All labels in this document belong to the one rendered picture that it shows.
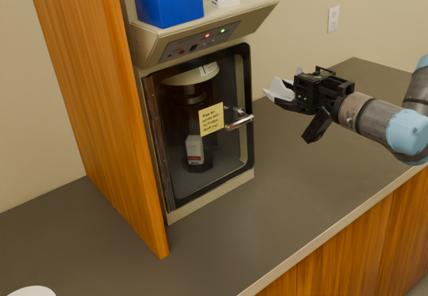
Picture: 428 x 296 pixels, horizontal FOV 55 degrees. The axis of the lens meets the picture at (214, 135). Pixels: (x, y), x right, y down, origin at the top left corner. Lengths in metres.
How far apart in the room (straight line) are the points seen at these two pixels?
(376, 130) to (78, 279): 0.77
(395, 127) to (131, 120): 0.50
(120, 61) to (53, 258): 0.60
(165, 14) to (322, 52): 1.35
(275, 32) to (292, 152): 0.59
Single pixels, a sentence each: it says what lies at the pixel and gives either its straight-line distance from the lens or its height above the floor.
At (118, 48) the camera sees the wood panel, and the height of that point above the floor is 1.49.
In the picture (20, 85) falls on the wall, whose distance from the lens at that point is 1.30.
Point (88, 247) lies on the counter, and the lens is 1.18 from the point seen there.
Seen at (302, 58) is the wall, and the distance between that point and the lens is 1.96.
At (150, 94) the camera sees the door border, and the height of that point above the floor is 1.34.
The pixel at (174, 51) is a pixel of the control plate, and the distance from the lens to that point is 0.88.
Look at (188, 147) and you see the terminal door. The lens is 1.05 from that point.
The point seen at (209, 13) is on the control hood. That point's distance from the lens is 0.88.
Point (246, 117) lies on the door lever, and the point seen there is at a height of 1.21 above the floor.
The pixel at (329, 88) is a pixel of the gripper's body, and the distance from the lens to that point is 0.87.
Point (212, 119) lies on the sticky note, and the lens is 1.06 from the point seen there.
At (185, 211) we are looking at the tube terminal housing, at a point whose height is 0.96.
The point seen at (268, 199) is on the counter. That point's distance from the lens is 1.22.
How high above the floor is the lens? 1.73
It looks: 31 degrees down
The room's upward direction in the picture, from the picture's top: 6 degrees counter-clockwise
